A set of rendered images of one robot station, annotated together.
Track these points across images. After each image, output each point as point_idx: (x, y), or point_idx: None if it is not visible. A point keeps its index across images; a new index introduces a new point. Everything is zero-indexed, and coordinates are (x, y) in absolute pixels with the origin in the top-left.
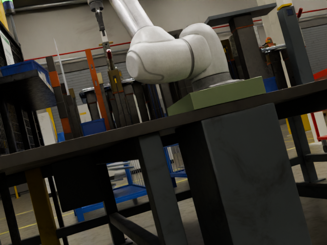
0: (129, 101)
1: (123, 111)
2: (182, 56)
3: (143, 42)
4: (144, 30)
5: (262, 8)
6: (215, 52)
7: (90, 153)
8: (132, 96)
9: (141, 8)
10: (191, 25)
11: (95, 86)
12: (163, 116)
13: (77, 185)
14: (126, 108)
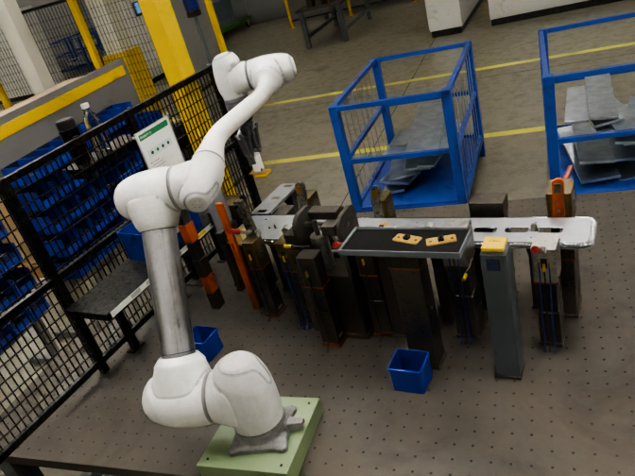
0: None
1: (265, 290)
2: (194, 420)
3: (152, 391)
4: (158, 370)
5: (430, 257)
6: (243, 417)
7: None
8: None
9: (172, 316)
10: (220, 369)
11: (233, 249)
12: (309, 315)
13: None
14: (268, 288)
